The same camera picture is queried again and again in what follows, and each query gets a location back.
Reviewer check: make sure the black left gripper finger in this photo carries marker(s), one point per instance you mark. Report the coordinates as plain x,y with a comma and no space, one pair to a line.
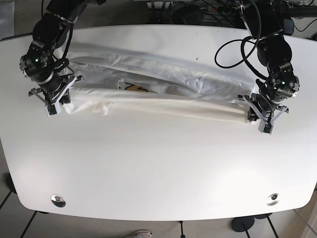
252,116

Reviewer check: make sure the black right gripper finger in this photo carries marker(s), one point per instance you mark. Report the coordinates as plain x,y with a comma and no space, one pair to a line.
65,99

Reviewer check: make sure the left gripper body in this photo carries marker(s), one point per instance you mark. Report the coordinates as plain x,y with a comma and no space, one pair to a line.
269,115

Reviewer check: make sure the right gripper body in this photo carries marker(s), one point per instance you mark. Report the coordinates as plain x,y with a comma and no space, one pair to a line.
53,88

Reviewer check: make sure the white cartoon print T-shirt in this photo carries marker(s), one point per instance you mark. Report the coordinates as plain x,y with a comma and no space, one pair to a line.
120,79

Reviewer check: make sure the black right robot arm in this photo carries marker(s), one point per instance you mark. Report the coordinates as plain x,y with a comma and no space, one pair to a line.
46,58

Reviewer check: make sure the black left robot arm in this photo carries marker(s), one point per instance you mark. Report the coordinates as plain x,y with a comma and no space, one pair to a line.
275,54

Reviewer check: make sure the right silver table grommet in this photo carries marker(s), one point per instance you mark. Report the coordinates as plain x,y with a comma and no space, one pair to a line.
272,199

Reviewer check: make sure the silver table grommet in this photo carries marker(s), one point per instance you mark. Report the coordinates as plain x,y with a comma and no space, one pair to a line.
272,199
58,201

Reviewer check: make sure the left silver table grommet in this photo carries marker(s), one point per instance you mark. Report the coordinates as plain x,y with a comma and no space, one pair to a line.
58,201

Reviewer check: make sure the black round stand base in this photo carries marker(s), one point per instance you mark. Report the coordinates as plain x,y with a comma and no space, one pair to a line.
242,224

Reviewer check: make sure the black power adapter box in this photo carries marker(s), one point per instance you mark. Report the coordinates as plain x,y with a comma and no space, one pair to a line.
188,15

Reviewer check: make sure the white orange sneaker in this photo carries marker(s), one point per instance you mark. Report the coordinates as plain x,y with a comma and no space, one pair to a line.
140,234

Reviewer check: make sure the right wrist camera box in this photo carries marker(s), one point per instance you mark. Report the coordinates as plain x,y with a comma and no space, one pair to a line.
52,109

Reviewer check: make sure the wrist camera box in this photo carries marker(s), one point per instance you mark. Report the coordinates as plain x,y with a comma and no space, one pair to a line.
52,109
265,127

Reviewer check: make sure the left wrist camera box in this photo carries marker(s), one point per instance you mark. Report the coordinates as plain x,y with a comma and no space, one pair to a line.
265,127

